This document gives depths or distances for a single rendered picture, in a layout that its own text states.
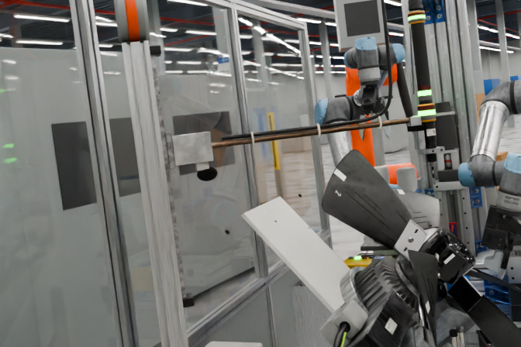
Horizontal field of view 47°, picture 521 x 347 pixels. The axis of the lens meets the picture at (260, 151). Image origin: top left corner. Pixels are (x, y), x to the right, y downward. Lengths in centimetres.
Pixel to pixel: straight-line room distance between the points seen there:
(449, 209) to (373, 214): 112
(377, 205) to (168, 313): 56
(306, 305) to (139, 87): 69
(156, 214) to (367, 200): 51
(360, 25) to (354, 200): 427
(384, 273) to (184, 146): 58
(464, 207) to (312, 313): 110
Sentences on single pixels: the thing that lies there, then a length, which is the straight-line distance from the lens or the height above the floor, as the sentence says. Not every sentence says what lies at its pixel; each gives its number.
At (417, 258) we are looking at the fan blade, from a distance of 127.
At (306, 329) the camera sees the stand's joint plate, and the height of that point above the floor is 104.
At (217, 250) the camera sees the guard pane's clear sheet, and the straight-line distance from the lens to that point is 198.
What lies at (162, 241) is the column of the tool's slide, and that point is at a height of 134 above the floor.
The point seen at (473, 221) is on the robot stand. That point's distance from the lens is 263.
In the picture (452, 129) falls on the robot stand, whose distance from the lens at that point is 251.
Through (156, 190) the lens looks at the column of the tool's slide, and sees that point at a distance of 140.
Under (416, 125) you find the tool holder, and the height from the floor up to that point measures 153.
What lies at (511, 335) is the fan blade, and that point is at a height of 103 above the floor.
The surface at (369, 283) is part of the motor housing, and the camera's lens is 155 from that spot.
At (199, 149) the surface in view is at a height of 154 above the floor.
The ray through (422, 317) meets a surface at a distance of 145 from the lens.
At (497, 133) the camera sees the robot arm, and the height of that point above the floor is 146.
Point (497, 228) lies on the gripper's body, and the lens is 181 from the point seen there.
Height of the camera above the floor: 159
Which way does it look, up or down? 3 degrees down
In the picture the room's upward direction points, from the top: 7 degrees counter-clockwise
